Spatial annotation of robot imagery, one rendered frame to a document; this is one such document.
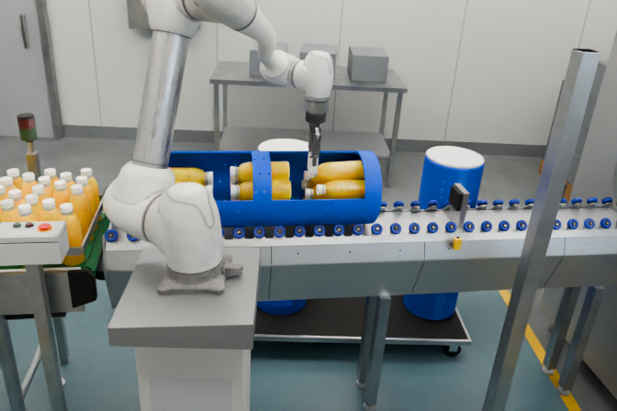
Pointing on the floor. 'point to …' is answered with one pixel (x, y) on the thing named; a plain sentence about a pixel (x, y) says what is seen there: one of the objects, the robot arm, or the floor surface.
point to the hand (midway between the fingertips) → (312, 163)
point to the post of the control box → (46, 336)
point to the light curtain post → (542, 220)
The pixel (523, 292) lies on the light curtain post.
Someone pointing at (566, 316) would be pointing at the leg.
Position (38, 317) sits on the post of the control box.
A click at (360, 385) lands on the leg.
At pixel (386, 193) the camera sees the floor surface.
